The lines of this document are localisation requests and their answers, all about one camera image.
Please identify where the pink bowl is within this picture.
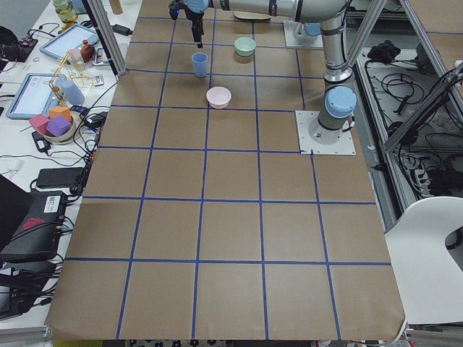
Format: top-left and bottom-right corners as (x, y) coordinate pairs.
(206, 86), (232, 109)

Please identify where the black power adapter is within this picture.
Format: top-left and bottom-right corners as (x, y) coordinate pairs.
(111, 24), (133, 36)

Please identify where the black gripper body arm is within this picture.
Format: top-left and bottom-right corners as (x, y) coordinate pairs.
(184, 9), (204, 36)

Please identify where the mint green bowl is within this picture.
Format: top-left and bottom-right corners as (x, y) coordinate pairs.
(234, 37), (256, 57)

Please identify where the teach pendant tablet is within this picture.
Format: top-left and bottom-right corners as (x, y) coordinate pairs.
(40, 24), (99, 59)
(6, 74), (59, 120)

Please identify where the bowl with foam blocks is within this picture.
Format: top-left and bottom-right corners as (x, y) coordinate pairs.
(29, 106), (77, 145)

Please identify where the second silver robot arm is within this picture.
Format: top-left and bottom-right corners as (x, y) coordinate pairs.
(169, 0), (357, 145)

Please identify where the white chair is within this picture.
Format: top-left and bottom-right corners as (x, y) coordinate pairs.
(386, 197), (462, 325)

